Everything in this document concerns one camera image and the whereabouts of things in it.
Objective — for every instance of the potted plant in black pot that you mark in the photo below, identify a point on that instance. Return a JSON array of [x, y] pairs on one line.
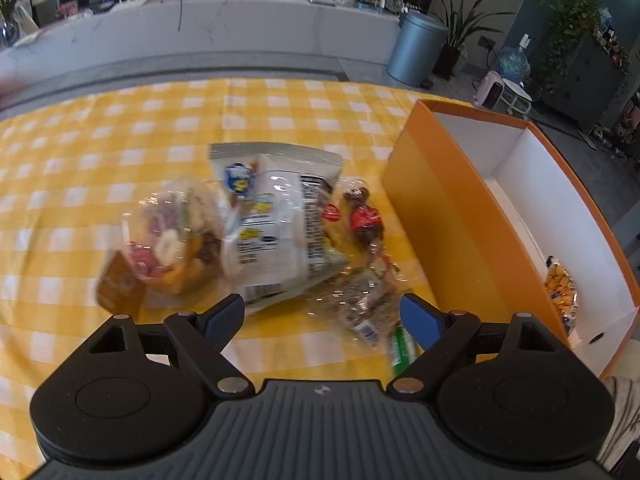
[[452, 55]]

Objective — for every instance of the white snack packet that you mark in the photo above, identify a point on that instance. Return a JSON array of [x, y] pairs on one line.
[[280, 240]]

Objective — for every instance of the grey trash can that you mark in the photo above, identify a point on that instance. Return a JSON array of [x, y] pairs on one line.
[[415, 45]]

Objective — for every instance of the white round stool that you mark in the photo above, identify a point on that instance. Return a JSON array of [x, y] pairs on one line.
[[517, 92]]

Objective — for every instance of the orange cardboard box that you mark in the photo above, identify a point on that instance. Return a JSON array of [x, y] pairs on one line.
[[440, 210]]

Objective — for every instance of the yellow cracker packet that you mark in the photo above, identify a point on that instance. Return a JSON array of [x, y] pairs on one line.
[[560, 285]]

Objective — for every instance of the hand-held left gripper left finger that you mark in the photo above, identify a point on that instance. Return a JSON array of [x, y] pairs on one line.
[[225, 317]]

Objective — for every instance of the white long counter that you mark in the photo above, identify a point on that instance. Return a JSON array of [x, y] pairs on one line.
[[225, 25]]

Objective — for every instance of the clear dried fruit container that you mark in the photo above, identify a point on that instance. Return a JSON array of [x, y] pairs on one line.
[[170, 240]]

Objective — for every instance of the trailing green plant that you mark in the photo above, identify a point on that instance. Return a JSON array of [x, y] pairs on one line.
[[570, 25]]

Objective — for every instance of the clear seeded bar packet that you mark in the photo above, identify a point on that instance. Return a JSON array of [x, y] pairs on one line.
[[360, 300]]

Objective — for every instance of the silver packet with blue logo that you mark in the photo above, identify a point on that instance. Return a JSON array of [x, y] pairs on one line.
[[235, 170]]

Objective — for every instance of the green stick packet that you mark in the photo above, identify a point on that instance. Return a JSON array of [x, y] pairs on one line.
[[402, 350]]

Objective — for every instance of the cola bottle shaped candy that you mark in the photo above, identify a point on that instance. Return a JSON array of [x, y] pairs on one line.
[[364, 217]]

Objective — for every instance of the blue water bottle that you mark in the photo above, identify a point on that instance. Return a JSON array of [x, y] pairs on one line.
[[514, 62]]

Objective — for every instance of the yellow checkered tablecloth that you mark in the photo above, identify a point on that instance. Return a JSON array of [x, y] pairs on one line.
[[75, 160]]

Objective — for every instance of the pink heater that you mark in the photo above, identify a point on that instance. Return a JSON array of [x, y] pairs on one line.
[[487, 90]]

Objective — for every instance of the grey cabinet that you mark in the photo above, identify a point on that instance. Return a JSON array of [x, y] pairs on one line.
[[585, 80]]

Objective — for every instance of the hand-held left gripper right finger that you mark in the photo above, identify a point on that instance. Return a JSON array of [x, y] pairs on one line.
[[420, 322]]

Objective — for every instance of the wall socket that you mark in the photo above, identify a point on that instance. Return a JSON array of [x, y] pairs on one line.
[[486, 41]]

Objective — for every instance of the plant in glass vase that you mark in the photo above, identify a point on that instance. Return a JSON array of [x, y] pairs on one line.
[[10, 20]]

